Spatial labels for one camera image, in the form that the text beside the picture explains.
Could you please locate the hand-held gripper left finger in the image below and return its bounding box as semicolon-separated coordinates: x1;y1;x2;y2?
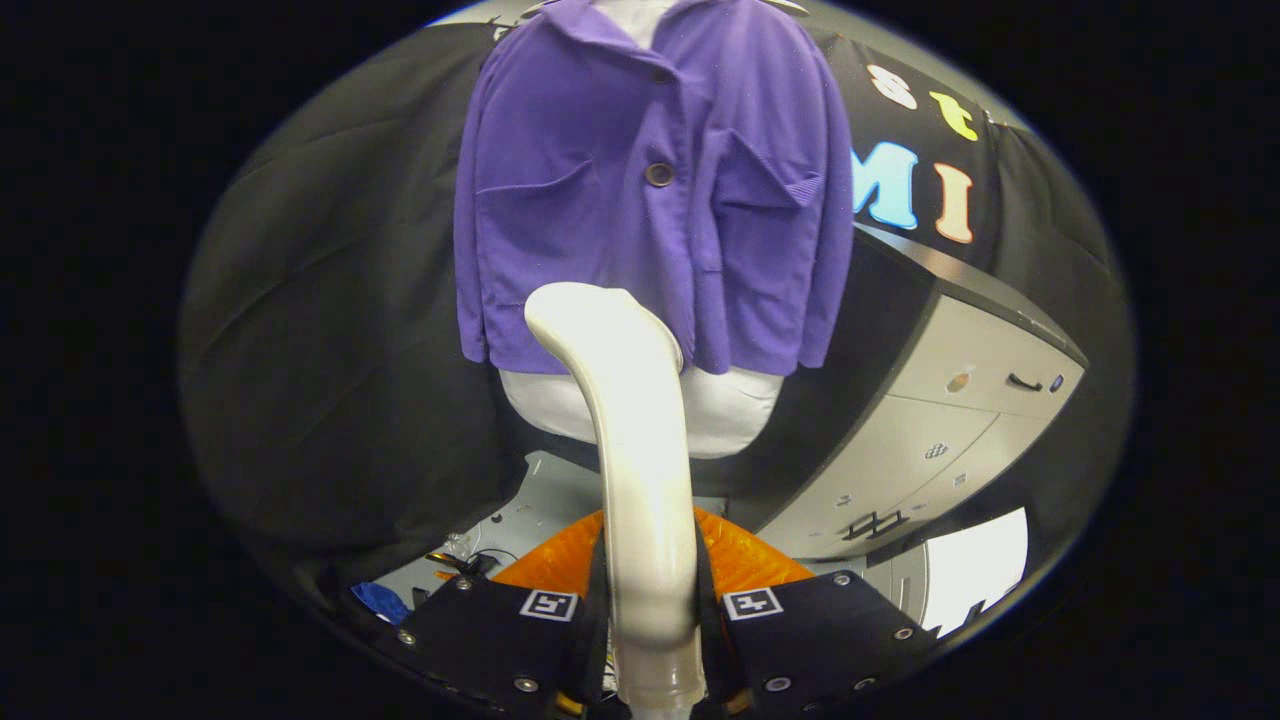
374;508;609;719

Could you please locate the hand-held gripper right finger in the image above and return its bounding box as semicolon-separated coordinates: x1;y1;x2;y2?
693;505;943;719

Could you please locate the white garment steamer head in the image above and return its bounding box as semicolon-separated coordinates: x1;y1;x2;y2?
524;282;709;715

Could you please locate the purple jacket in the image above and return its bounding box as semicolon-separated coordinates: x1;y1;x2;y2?
453;0;857;377

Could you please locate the blue cloth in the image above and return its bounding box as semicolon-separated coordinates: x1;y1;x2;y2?
352;582;412;627

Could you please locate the white sheet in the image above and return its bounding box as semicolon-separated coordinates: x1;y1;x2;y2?
920;506;1030;639

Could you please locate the grey cabinet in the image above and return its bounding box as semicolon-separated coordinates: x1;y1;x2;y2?
745;222;1090;563

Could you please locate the cable clutter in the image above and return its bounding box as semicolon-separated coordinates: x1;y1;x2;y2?
425;533;519;583

